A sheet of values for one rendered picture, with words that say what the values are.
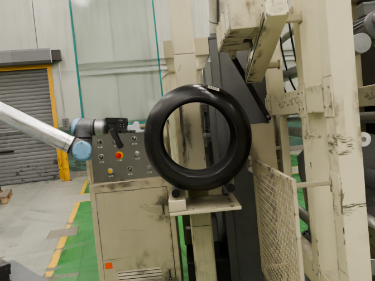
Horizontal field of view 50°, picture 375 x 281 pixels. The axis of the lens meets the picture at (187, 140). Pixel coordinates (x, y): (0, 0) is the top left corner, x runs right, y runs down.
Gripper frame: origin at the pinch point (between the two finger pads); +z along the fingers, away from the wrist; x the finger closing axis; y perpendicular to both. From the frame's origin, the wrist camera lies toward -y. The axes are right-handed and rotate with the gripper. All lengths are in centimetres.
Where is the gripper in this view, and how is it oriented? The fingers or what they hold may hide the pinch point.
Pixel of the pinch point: (143, 131)
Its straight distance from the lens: 212.2
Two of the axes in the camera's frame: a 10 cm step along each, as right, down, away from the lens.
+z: 10.0, 0.2, 0.1
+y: 0.2, -10.0, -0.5
